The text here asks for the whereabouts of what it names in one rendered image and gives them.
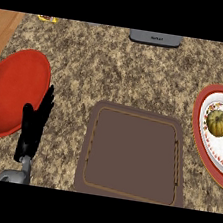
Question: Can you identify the red oval placemat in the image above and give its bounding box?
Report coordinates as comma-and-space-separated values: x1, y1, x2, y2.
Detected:
181, 80, 223, 192

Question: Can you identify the brown rectangular tray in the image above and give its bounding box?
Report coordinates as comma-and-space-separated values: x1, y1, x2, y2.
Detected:
71, 97, 198, 209

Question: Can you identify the yellow packet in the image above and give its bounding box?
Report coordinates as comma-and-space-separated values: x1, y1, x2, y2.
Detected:
36, 14, 59, 24

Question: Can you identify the grey appliance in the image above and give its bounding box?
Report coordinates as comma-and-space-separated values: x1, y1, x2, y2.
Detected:
128, 27, 183, 50

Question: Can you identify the yellow-green squash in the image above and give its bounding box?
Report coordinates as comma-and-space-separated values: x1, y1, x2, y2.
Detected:
203, 108, 223, 139

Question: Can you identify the red oval plate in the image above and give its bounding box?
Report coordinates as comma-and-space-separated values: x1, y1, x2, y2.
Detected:
0, 44, 55, 146

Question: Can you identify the white floral plate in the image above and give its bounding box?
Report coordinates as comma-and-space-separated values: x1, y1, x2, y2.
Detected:
190, 90, 223, 179

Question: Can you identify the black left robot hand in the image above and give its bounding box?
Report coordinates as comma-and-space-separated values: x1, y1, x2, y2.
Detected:
12, 79, 58, 167

